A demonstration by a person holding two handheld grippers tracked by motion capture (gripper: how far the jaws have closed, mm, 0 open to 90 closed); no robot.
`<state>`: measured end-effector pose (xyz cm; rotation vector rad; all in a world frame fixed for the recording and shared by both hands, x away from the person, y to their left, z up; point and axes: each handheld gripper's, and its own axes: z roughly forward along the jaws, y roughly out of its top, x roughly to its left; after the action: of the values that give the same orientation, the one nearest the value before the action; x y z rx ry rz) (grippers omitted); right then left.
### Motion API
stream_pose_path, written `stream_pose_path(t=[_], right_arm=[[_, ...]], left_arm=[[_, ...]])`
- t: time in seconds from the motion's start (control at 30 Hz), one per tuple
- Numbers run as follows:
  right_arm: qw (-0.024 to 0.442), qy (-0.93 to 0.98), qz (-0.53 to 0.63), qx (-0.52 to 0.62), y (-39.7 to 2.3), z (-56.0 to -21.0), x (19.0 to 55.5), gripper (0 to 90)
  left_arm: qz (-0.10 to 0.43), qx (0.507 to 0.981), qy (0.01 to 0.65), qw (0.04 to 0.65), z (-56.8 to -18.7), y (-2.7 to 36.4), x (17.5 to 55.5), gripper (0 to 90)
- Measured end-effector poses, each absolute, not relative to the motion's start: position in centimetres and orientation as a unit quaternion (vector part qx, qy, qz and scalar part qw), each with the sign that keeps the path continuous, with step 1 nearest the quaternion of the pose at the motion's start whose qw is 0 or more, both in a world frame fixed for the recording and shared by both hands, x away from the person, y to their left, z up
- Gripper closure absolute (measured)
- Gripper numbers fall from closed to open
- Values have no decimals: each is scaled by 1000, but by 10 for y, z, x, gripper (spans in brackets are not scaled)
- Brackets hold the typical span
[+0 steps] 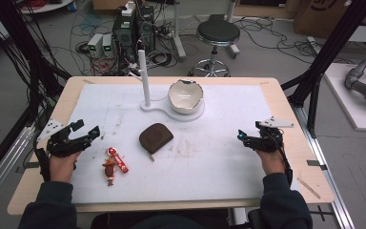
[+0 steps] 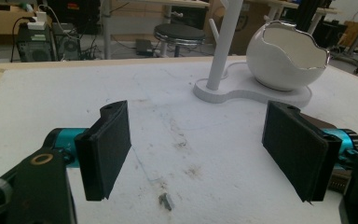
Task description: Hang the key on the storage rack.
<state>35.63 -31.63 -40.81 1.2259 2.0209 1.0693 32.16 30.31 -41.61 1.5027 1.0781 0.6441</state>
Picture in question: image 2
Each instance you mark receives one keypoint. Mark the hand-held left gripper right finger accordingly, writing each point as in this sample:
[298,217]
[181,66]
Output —
[295,149]

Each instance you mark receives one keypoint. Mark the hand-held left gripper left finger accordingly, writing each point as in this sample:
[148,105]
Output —
[105,152]

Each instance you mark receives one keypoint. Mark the small grey scrap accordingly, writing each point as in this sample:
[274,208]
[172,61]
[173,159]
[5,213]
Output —
[166,201]

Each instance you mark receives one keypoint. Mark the white eggshell-shaped bowl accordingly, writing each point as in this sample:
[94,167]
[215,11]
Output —
[276,67]

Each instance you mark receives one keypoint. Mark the black flat device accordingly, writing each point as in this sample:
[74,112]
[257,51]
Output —
[144,46]

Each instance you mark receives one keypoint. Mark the grey computer tower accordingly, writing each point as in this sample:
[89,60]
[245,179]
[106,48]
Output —
[67,45]

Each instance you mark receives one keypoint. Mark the white tree-shaped stand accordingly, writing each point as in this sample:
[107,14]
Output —
[222,56]

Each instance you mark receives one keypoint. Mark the black computer tower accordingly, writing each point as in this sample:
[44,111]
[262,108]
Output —
[34,46]

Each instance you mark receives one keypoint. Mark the black round stool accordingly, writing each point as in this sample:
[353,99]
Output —
[179,33]

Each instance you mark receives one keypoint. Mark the white power adapter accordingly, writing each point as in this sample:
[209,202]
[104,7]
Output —
[38,21]

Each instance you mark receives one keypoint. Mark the wooden cabinet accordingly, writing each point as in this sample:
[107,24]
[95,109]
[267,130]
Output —
[0,20]

